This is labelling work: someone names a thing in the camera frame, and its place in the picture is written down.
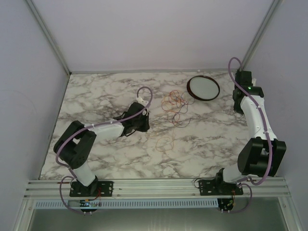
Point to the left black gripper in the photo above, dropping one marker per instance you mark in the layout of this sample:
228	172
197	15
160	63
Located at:
146	126

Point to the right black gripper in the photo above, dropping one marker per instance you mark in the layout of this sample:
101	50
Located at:
237	109

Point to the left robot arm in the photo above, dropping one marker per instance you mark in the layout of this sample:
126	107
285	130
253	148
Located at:
77	141

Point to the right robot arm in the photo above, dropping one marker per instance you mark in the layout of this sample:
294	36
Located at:
263	153

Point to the round brown-rimmed dish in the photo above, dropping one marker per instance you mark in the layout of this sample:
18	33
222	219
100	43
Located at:
203	88

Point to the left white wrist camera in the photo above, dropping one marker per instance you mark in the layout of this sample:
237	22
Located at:
145	105

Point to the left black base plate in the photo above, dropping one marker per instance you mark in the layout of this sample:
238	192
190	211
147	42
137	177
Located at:
98	188

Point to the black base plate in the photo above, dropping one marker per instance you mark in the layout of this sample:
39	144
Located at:
212	187
98	188

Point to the right aluminium corner post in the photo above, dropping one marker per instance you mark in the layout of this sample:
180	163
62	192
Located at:
274	6

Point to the aluminium corner post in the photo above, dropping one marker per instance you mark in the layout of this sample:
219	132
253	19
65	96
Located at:
274	6
48	35

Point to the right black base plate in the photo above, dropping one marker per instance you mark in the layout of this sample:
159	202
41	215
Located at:
212	187

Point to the grey slotted cable duct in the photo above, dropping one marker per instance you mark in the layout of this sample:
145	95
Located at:
127	203

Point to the left aluminium corner post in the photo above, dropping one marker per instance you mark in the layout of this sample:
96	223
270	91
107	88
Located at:
48	35

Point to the aluminium front rail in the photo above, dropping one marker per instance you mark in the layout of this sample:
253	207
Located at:
154	188

